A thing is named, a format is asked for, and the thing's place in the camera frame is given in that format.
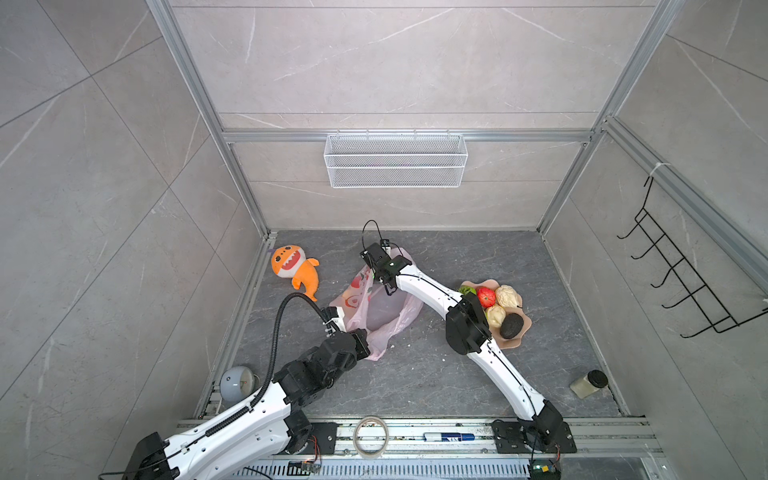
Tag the red fake fruit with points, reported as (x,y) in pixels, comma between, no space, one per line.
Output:
(486,297)

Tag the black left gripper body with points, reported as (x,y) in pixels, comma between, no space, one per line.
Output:
(360,349)

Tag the small jar with black lid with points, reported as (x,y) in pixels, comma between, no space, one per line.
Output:
(589,384)

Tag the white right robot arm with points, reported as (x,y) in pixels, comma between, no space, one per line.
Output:
(467,333)

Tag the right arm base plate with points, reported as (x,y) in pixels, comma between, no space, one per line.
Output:
(512,437)

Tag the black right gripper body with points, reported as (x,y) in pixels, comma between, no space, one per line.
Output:
(378,275)

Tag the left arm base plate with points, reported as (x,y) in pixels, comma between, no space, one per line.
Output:
(322,440)

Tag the pink scalloped plastic bowl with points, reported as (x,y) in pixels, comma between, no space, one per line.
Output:
(504,344)

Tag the blue marker pen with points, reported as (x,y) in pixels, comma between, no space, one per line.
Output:
(448,437)

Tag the white wire mesh basket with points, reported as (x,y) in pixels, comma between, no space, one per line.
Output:
(367,160)

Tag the grey round speaker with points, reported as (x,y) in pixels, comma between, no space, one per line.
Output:
(238,383)

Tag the orange shark plush toy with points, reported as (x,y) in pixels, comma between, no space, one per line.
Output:
(291,262)

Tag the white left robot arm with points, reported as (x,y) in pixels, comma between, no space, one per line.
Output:
(268,422)

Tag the pink plastic bag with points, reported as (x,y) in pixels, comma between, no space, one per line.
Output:
(366,305)

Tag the black wire hook rack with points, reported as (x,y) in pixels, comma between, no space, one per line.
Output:
(717,317)

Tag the roll of clear tape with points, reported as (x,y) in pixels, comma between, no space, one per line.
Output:
(371,437)

